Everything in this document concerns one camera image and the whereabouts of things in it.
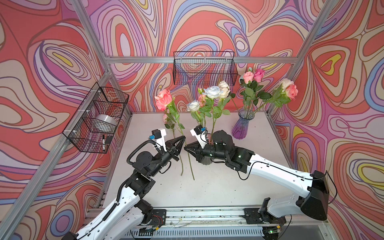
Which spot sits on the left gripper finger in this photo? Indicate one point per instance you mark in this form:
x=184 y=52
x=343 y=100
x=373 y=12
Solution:
x=179 y=145
x=171 y=143

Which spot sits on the back black wire basket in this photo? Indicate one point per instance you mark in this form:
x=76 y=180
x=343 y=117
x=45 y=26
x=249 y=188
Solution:
x=204 y=68

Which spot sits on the pale blue rose stem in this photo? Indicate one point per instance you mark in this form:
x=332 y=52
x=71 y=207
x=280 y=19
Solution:
x=209 y=101

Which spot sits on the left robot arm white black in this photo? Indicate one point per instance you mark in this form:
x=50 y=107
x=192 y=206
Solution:
x=129 y=209

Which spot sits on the purple glass vase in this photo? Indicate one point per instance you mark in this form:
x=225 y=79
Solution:
x=240 y=129

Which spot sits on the pale pink flower bunch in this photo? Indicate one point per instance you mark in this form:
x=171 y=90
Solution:
x=171 y=123

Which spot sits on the black wire basket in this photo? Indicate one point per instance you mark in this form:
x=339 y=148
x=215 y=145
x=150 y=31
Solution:
x=204 y=68
x=99 y=100

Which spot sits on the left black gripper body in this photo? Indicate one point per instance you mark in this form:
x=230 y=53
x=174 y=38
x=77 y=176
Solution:
x=167 y=156

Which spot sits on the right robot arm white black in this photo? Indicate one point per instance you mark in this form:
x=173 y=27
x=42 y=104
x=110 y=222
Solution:
x=310 y=191

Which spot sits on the salmon pink rose stem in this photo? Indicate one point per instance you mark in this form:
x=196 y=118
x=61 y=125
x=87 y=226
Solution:
x=165 y=102

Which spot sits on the silver tape roll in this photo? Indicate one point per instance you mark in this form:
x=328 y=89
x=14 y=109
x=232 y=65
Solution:
x=105 y=123

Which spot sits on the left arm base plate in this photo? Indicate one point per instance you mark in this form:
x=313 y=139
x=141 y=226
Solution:
x=155 y=218

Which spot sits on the cream rose stem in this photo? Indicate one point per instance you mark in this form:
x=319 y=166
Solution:
x=285 y=83
x=219 y=98

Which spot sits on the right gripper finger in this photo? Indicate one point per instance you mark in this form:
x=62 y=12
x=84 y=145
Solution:
x=193 y=150
x=192 y=146

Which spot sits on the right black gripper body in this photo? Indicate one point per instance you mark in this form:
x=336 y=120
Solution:
x=210 y=151

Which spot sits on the white blue rose stem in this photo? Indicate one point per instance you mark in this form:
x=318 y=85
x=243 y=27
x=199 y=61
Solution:
x=195 y=110

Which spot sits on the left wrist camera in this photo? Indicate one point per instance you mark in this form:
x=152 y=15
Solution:
x=158 y=136

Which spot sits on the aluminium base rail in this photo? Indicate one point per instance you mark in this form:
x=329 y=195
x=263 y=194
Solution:
x=222 y=216

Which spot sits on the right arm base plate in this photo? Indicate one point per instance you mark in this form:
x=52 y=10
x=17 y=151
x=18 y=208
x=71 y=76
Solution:
x=257 y=216

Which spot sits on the red glass vase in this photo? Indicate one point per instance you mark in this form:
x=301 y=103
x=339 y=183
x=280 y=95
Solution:
x=205 y=161

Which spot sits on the left black wire basket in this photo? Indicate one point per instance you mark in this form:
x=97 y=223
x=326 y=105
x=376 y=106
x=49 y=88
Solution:
x=99 y=100

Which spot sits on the coral pink rose stem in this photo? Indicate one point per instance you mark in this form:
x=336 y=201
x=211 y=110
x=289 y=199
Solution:
x=291 y=92

